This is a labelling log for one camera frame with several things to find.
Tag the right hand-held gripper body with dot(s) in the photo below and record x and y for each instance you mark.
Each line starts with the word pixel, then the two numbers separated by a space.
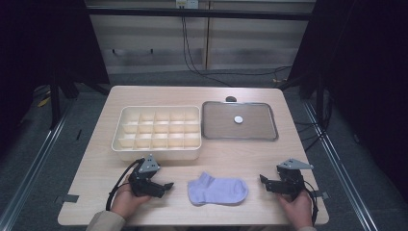
pixel 292 181

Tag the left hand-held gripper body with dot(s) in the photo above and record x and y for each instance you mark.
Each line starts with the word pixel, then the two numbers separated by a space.
pixel 144 183

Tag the cream divided storage box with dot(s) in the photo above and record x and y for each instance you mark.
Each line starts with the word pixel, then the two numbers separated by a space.
pixel 157 155

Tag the lilac sock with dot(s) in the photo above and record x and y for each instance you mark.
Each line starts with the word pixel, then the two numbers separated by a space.
pixel 218 191

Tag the person's left hand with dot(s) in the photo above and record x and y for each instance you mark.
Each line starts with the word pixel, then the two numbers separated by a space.
pixel 126 202

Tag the person's right hand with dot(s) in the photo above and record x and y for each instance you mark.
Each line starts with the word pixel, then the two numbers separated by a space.
pixel 298 211

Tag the grey tape strip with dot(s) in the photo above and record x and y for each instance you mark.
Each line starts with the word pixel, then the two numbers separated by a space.
pixel 322 194
pixel 67 198

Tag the small white round disc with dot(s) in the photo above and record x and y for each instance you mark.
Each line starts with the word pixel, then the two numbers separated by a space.
pixel 238 119

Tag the short black floor tape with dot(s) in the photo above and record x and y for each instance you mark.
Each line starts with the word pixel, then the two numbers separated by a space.
pixel 78 134

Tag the black metal stand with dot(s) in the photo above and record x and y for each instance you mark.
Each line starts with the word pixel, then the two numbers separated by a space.
pixel 319 102
pixel 55 106

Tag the dark round table grommet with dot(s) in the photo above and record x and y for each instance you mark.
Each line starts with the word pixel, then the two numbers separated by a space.
pixel 231 98

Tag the yellow object on floor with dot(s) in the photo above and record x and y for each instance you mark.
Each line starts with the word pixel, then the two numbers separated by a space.
pixel 43 102

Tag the black curtain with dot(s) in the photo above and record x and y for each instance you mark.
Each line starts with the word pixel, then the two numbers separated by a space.
pixel 369 64
pixel 38 38

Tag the black horizontal bar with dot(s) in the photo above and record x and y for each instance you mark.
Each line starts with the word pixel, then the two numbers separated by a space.
pixel 224 14

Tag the metal floor rail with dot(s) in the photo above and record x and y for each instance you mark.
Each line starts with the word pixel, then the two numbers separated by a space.
pixel 32 173
pixel 340 173

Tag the white wall outlet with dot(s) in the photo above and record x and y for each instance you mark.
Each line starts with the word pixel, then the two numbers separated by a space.
pixel 187 4

